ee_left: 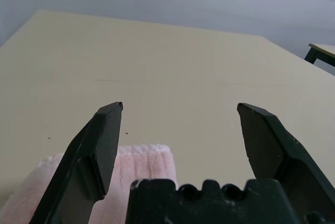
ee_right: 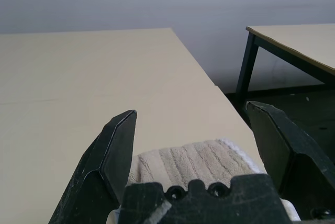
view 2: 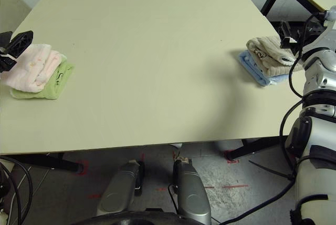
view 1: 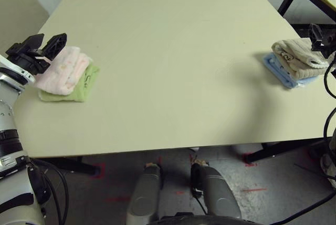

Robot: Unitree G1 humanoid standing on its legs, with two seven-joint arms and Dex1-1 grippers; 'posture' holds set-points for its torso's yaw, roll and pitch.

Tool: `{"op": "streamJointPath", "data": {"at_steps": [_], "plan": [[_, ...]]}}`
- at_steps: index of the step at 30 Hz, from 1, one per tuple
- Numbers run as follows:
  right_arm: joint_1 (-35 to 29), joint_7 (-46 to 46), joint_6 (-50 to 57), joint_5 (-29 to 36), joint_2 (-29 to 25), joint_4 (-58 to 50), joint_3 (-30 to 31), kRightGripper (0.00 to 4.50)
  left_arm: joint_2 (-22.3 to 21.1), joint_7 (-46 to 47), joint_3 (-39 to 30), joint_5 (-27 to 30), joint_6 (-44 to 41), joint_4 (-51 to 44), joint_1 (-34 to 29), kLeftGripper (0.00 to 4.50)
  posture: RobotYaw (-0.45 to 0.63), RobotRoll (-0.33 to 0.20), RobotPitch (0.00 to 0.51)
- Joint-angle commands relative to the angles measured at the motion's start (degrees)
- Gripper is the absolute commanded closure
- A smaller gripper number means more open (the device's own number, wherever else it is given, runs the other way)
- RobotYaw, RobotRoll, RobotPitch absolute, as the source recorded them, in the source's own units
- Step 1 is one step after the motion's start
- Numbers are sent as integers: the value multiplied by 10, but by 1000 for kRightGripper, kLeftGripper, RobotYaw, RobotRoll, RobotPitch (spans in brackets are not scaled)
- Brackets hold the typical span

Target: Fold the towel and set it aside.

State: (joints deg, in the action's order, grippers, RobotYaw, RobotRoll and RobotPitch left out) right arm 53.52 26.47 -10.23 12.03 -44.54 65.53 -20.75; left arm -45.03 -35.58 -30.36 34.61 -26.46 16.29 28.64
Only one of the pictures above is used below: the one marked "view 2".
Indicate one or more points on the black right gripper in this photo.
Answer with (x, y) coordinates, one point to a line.
(312, 30)

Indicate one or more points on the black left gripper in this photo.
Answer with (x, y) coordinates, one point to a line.
(5, 64)

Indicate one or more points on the pink sock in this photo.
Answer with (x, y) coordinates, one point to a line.
(31, 72)

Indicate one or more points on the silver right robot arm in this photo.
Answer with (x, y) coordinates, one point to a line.
(315, 143)

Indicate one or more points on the beige sock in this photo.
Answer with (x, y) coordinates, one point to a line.
(275, 64)

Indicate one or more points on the green sock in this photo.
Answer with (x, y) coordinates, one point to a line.
(52, 85)

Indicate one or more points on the black table foot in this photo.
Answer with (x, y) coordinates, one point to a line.
(52, 162)
(257, 148)

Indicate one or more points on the grey right robot leg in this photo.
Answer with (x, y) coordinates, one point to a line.
(193, 193)

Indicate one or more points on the grey robot leg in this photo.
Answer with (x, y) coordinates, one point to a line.
(120, 190)
(193, 193)

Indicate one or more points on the grey left robot leg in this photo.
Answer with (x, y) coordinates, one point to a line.
(120, 190)

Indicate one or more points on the dark robot pelvis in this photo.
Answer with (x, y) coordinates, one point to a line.
(136, 218)

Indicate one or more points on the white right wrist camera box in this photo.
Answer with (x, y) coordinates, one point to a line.
(331, 16)

